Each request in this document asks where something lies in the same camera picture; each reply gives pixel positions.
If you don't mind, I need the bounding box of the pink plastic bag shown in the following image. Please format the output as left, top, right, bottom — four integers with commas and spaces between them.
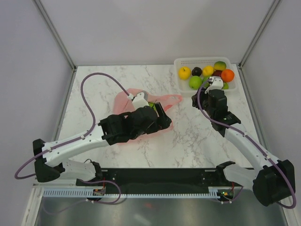
113, 89, 183, 142

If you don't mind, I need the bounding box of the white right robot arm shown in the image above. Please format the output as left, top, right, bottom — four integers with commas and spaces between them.
191, 88, 297, 209

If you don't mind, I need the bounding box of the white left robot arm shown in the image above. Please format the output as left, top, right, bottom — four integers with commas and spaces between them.
33, 103, 172, 186

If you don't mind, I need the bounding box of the small green fake fruit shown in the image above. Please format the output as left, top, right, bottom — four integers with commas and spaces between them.
222, 82, 229, 90

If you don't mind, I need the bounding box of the green fake lime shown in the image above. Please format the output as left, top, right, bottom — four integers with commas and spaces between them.
203, 76, 211, 88

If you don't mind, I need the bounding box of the green fake apple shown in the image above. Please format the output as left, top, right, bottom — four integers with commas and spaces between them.
189, 76, 203, 90

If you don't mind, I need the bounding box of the red fake apple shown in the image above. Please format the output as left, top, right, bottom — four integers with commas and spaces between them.
212, 70, 222, 77

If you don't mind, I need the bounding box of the orange fake orange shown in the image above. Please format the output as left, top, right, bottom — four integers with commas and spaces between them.
221, 69, 235, 82

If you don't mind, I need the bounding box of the yellow fake lemon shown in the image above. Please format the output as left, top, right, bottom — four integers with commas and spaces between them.
202, 65, 214, 77

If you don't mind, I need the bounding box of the dark purple fake fruit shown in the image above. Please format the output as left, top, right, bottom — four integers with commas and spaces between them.
191, 67, 202, 76

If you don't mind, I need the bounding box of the yellow green fake mango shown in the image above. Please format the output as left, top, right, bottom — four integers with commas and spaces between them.
214, 61, 227, 71

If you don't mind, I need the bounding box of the yellow fake apple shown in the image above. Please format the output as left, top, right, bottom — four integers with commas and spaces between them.
178, 67, 191, 80

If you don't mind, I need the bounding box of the white plastic basket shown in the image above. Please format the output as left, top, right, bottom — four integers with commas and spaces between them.
174, 56, 234, 97

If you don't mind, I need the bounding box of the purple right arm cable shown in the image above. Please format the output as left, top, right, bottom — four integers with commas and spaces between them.
197, 79, 297, 210

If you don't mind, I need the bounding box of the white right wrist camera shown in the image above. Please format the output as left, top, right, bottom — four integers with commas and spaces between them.
203, 76, 224, 94

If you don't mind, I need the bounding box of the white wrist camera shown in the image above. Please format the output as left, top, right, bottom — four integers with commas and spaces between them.
203, 76, 224, 94
128, 91, 149, 110

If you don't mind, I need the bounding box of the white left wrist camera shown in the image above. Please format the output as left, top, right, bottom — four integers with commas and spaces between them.
128, 91, 149, 110

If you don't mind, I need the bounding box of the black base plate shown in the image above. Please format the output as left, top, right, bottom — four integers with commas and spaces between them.
75, 167, 243, 195

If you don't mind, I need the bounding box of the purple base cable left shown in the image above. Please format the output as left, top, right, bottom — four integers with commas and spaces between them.
42, 178, 125, 215

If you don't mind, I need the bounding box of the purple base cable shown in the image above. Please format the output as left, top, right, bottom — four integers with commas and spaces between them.
217, 181, 246, 205
42, 178, 125, 215

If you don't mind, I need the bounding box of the white cable duct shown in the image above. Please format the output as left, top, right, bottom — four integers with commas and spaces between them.
42, 188, 220, 199

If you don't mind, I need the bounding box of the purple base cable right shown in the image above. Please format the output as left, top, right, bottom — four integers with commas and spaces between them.
217, 181, 246, 205

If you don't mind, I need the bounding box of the right aluminium frame post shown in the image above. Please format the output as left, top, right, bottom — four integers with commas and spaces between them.
238, 0, 282, 69

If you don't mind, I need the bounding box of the aluminium frame post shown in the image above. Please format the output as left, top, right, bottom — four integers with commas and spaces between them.
238, 0, 282, 69
32, 0, 77, 71

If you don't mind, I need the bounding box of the left aluminium frame post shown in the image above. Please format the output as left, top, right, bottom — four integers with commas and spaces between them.
32, 0, 77, 71

